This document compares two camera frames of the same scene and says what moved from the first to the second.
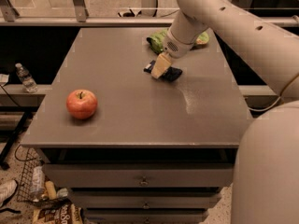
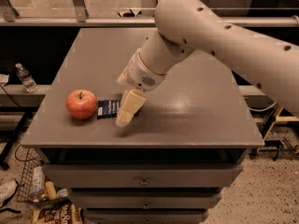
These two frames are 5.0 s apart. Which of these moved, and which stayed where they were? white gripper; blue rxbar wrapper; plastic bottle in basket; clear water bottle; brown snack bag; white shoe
Moved: white gripper; blue rxbar wrapper
Stayed: clear water bottle; white shoe; brown snack bag; plastic bottle in basket
